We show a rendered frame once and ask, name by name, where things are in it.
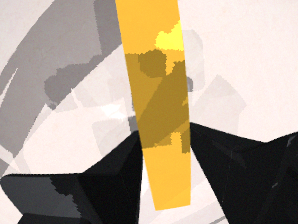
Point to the yellow bar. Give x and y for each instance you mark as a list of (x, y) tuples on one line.
[(155, 59)]

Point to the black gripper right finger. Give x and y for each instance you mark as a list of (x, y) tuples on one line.
[(244, 174)]

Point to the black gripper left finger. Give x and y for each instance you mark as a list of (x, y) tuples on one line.
[(108, 192)]

